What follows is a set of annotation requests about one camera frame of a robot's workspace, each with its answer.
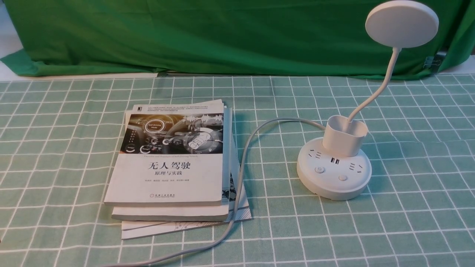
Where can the white desk lamp with sockets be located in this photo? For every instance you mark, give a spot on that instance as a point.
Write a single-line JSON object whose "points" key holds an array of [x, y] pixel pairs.
{"points": [[334, 166]]}

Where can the top white self-driving book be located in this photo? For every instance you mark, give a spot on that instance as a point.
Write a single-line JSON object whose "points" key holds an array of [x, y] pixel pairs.
{"points": [[170, 174]]}

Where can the green checkered tablecloth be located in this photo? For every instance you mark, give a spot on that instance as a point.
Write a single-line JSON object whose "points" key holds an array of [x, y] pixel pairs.
{"points": [[60, 138]]}

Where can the green backdrop cloth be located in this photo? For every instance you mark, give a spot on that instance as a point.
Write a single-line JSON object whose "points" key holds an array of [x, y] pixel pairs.
{"points": [[247, 37]]}

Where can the metal binder clip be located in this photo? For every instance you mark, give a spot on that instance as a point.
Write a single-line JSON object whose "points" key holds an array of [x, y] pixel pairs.
{"points": [[433, 62]]}

